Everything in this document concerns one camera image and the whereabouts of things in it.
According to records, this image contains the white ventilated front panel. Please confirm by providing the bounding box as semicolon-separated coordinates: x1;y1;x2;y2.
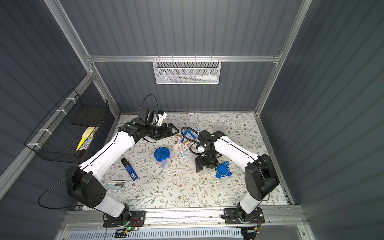
67;227;243;240

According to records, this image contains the blue-lid clear container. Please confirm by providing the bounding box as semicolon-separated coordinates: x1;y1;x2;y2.
198;167;215;175
213;123;226;133
154;147;171;169

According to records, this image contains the white bottle brown cap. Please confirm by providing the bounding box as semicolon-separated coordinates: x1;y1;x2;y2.
183;139;196;151
173;134;182;150

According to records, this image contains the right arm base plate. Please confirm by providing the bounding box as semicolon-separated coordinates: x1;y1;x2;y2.
221;208;265;225

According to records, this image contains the yellow marker in basket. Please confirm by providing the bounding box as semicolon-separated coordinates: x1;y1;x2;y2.
76;138;88;152

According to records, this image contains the black wire wall basket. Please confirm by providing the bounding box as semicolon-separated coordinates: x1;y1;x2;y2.
25;89;114;164

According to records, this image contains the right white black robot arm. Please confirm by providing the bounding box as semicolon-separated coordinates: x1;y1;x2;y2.
195;130;280;218

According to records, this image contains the black notebook in basket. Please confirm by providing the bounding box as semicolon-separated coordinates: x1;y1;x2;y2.
70;106;106;127

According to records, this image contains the white tube in basket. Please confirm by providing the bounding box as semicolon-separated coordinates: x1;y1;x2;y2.
196;75;218;83

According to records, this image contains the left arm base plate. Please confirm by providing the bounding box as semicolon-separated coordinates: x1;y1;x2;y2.
103;211;147;228

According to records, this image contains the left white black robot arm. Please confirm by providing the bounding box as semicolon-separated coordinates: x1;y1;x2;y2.
66;118;180;222

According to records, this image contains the small silver teal stapler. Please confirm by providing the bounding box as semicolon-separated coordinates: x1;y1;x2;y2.
106;181;127;191

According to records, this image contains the yellow sticky notes pad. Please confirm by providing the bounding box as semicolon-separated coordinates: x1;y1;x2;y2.
82;127;98;139

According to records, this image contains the white wire mesh basket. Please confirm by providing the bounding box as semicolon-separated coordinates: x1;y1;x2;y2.
153;58;222;85

